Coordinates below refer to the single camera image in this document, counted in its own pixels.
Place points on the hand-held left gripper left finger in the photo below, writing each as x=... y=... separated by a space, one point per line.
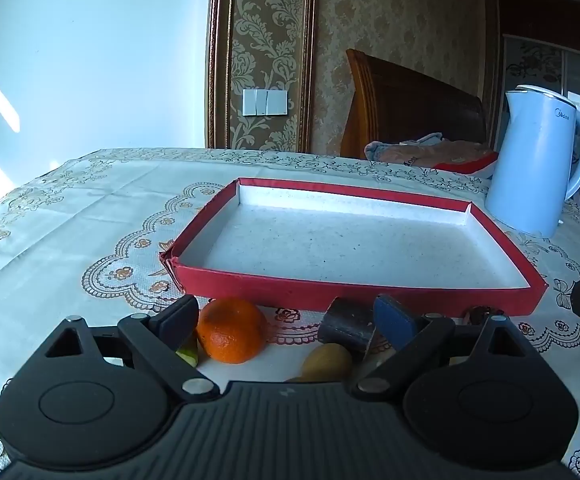
x=177 y=322

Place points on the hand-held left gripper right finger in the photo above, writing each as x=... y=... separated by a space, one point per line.
x=394 y=322

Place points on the green cucumber piece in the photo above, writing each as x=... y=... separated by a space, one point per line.
x=189 y=356

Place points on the large orange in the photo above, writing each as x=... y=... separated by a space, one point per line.
x=230 y=332

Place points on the knobby dark sugarcane piece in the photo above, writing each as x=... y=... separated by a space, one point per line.
x=475 y=315

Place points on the red shallow box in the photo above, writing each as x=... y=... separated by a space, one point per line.
x=340 y=245

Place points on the yellow-brown kiwi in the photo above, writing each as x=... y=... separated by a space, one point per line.
x=327 y=362

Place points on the light blue electric kettle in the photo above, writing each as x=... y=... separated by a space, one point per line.
x=532 y=160

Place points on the pink blanket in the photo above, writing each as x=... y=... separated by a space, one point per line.
x=419 y=150

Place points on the red striped cloth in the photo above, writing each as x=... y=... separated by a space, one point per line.
x=469 y=162

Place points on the wooden bed headboard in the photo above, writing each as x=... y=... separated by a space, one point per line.
x=409 y=105

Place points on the white wall switch panel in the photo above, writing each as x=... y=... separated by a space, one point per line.
x=266 y=102

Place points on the gold framed wall panel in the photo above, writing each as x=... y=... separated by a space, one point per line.
x=265 y=35

